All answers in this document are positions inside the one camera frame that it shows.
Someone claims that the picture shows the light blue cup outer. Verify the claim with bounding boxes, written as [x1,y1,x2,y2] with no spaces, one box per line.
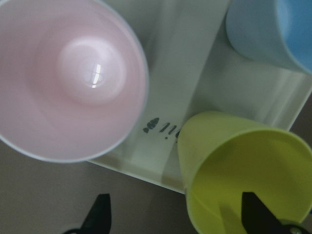
[226,0,312,74]

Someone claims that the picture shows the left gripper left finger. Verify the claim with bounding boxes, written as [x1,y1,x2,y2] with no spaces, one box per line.
[64,194,112,234]

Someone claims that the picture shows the pink plastic cup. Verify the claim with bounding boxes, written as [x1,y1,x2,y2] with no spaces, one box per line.
[0,0,149,163]

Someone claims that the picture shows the yellow plastic cup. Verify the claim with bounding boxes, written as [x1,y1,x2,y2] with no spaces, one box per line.
[177,112,312,234]

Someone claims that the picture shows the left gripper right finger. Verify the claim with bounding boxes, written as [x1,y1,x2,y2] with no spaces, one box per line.
[241,192,309,234]

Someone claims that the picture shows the cream plastic tray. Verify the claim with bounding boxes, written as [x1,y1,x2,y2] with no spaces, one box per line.
[93,0,312,193]

